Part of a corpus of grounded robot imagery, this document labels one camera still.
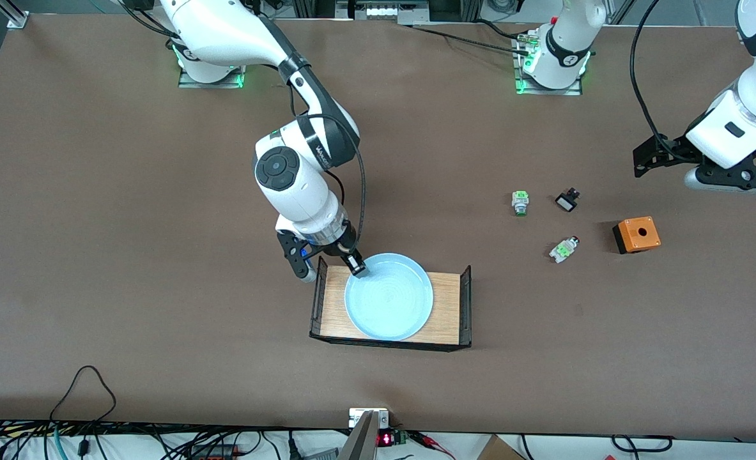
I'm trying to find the light blue plate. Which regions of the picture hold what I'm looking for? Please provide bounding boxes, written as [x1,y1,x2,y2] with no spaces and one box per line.
[344,253,434,342]

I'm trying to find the red push button switch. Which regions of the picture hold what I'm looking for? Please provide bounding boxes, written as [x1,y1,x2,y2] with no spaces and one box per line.
[549,236,581,265]

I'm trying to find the wooden tray black mesh sides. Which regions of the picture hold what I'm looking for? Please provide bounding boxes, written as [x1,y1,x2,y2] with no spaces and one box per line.
[309,256,473,353]

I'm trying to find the red clip lead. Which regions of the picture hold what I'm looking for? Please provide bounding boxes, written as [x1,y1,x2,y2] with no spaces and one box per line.
[408,431,456,459]

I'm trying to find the brown cardboard piece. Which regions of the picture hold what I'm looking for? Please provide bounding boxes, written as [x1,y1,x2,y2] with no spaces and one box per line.
[477,434,525,460]

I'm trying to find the orange black power strip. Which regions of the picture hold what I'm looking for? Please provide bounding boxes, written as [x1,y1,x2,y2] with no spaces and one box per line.
[189,444,238,459]

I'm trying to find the white light bar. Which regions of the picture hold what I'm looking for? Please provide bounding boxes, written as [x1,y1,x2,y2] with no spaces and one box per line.
[336,0,429,23]

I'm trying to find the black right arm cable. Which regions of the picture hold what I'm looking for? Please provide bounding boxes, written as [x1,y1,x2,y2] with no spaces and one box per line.
[285,80,367,250]

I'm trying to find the orange button enclosure box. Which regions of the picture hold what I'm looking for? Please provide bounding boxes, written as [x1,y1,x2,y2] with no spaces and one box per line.
[612,217,661,255]

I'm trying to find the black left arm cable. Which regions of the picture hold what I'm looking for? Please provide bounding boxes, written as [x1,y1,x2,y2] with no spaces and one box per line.
[630,0,685,160]

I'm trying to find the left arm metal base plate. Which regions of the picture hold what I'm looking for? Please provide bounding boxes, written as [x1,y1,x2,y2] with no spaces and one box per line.
[513,33,584,96]

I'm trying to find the silver mount bracket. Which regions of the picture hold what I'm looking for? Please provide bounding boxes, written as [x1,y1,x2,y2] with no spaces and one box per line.
[349,408,390,429]

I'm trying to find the grey metal post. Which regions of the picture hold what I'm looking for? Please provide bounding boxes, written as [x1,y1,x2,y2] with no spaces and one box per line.
[338,411,378,460]

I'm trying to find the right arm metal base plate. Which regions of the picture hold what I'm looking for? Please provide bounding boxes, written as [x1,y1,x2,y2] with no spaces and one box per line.
[178,63,247,89]

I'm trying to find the black cable to arm base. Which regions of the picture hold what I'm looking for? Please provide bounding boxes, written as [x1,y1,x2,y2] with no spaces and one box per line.
[398,23,535,55]

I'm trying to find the black flat looped cable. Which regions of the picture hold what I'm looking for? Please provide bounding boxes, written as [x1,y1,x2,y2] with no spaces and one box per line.
[611,434,674,453]

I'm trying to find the black looped thin cable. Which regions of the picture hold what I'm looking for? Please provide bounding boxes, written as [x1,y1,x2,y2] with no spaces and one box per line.
[49,365,118,424]

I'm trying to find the aluminium corner bracket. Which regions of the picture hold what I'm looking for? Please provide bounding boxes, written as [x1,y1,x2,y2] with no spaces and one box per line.
[0,0,30,29]

